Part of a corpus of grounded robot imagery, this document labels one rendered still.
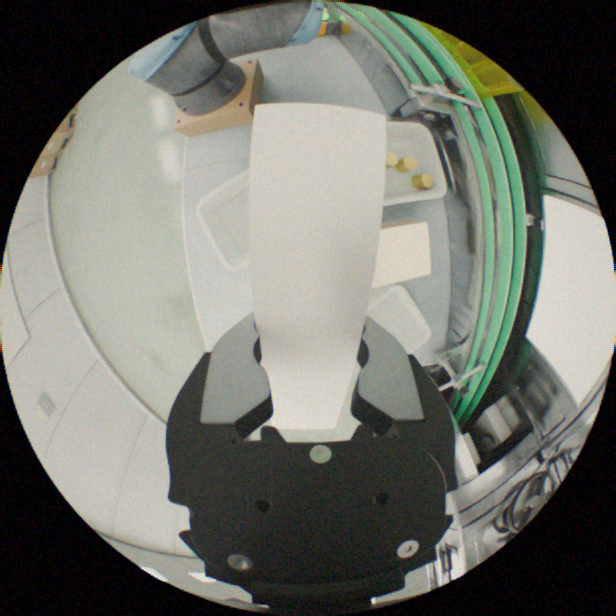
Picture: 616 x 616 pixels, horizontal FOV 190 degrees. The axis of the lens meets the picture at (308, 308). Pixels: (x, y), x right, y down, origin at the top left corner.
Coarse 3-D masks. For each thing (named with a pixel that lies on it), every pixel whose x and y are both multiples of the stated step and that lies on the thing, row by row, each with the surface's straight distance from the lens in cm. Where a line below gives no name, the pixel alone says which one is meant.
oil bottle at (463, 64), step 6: (462, 48) 54; (468, 48) 54; (450, 54) 57; (456, 54) 55; (462, 54) 54; (468, 54) 53; (474, 54) 52; (480, 54) 52; (456, 60) 55; (462, 60) 54; (468, 60) 53; (474, 60) 52; (480, 60) 51; (486, 60) 51; (462, 66) 54; (468, 66) 53; (474, 66) 53
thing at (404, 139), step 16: (400, 128) 46; (416, 128) 48; (400, 144) 52; (416, 144) 52; (432, 144) 48; (416, 160) 52; (432, 160) 48; (400, 176) 49; (432, 176) 49; (384, 192) 47; (400, 192) 48; (416, 192) 47; (432, 192) 46
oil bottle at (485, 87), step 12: (468, 72) 52; (480, 72) 51; (492, 72) 49; (504, 72) 48; (480, 84) 50; (492, 84) 49; (504, 84) 48; (516, 84) 48; (480, 96) 54; (492, 96) 54
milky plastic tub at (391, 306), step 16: (384, 288) 49; (400, 288) 46; (368, 304) 46; (384, 304) 55; (400, 304) 57; (384, 320) 58; (400, 320) 60; (416, 320) 60; (400, 336) 64; (416, 336) 61
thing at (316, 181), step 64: (256, 128) 10; (320, 128) 10; (384, 128) 11; (256, 192) 9; (320, 192) 9; (256, 256) 10; (320, 256) 9; (256, 320) 11; (320, 320) 11; (320, 384) 14
